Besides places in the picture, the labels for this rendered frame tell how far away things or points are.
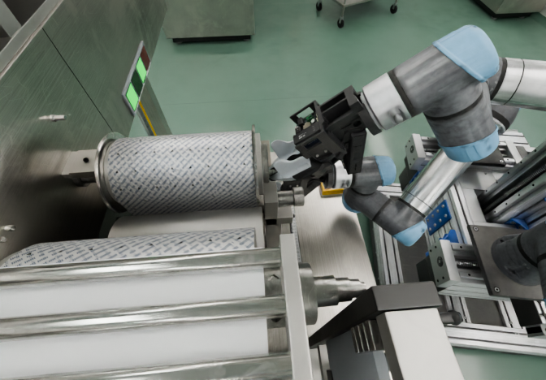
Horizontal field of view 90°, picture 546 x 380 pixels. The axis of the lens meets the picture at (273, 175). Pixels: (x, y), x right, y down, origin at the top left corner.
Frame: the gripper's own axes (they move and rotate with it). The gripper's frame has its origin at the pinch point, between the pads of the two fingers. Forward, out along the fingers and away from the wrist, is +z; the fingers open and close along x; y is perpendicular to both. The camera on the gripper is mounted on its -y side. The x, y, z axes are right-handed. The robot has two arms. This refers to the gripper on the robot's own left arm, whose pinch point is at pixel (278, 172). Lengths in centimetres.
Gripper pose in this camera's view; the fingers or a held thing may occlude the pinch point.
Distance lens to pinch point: 52.8
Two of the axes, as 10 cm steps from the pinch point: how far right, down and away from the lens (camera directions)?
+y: -6.4, -4.0, -6.6
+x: 0.9, 8.1, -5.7
